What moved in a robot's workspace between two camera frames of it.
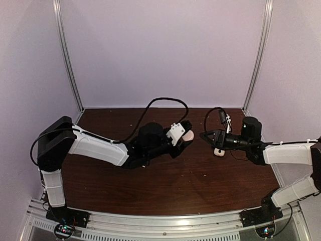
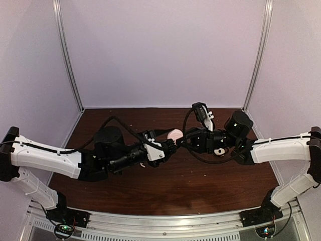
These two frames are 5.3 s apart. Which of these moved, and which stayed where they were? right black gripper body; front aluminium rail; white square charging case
Moved: right black gripper body
Stayed: front aluminium rail; white square charging case
